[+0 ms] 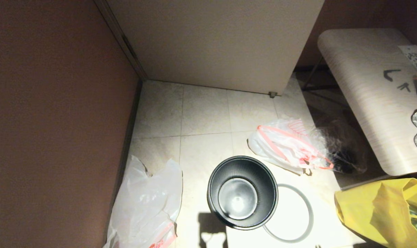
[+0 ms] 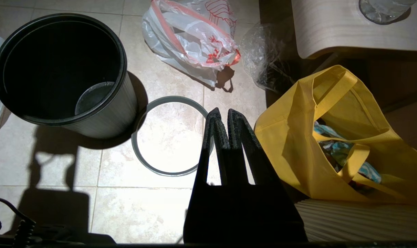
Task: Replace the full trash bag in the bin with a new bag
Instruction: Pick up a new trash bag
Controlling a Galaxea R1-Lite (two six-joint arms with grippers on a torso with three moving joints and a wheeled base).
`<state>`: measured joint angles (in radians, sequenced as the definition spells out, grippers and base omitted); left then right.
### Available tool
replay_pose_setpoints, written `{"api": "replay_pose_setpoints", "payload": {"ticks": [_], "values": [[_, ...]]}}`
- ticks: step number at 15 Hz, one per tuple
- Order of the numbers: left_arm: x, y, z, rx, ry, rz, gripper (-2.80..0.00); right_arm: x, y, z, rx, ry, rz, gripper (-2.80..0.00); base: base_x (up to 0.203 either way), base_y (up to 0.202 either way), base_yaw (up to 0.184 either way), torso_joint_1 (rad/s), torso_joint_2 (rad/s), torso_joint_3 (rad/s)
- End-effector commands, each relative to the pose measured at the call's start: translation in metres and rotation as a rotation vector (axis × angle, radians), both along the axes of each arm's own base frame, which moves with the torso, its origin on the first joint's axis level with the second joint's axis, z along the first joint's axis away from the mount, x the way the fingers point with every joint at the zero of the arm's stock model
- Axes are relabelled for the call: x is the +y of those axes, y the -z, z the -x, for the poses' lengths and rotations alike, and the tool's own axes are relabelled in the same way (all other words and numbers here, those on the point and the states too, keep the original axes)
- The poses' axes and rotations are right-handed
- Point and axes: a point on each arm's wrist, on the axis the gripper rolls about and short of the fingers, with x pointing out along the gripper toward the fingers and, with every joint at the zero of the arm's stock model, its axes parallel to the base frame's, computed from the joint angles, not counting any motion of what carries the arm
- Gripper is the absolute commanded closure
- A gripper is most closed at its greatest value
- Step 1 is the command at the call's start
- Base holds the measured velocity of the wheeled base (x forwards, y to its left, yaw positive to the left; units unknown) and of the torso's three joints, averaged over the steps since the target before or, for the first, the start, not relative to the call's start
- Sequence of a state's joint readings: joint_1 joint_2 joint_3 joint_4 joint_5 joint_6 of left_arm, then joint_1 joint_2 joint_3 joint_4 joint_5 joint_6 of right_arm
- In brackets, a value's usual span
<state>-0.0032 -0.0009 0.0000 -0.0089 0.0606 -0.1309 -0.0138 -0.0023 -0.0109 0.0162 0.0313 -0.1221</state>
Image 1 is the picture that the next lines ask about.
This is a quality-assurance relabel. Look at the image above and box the yellow plastic bag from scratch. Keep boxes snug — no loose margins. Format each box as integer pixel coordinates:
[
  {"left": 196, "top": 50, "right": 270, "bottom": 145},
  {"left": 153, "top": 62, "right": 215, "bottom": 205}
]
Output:
[{"left": 334, "top": 178, "right": 417, "bottom": 248}]

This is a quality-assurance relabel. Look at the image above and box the black white patterned sheet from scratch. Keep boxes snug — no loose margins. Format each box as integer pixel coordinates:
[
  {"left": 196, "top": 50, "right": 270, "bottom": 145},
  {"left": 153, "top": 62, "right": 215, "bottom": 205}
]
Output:
[{"left": 398, "top": 45, "right": 417, "bottom": 69}]

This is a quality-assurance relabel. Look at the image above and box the white door panel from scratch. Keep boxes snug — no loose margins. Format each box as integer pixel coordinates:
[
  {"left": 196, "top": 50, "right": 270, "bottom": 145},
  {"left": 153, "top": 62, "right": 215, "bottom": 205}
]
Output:
[{"left": 105, "top": 0, "right": 325, "bottom": 95}]

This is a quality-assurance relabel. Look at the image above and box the grey bin retaining ring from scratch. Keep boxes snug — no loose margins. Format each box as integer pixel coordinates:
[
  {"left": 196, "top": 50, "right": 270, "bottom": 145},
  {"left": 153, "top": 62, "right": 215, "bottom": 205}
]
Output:
[{"left": 263, "top": 184, "right": 314, "bottom": 244}]

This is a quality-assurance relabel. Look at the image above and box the white plastic bag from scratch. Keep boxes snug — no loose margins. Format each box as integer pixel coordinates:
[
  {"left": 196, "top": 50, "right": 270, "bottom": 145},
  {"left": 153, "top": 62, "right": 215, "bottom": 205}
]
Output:
[{"left": 103, "top": 155, "right": 183, "bottom": 248}]

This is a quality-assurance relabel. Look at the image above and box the brown door frame strip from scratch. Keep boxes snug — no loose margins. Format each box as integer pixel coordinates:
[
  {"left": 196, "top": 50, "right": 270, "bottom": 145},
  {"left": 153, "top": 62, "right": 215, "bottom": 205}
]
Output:
[{"left": 94, "top": 0, "right": 148, "bottom": 81}]

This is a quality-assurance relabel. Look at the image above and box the crumpled clear plastic bag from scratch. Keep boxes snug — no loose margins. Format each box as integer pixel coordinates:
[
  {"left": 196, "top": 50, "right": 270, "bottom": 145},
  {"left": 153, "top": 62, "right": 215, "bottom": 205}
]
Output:
[{"left": 310, "top": 119, "right": 367, "bottom": 174}]

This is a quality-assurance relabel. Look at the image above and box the black round trash bin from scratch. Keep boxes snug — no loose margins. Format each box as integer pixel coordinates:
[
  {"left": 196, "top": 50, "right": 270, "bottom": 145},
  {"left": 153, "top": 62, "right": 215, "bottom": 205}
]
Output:
[{"left": 207, "top": 156, "right": 279, "bottom": 230}]

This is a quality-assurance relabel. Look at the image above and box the black L-shaped hex key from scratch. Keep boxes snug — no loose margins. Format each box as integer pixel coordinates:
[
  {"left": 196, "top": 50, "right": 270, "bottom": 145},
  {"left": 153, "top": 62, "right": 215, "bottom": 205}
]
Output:
[{"left": 383, "top": 70, "right": 402, "bottom": 82}]

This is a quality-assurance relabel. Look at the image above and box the white red-drawstring used trash bag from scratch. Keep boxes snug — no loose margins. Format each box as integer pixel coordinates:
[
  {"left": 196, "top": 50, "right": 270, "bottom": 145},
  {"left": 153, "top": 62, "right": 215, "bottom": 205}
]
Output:
[{"left": 247, "top": 118, "right": 334, "bottom": 176}]

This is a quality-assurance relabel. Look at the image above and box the black metal table frame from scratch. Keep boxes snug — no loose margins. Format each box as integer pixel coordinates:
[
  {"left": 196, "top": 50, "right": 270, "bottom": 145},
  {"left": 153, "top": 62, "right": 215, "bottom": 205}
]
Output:
[{"left": 301, "top": 57, "right": 340, "bottom": 104}]

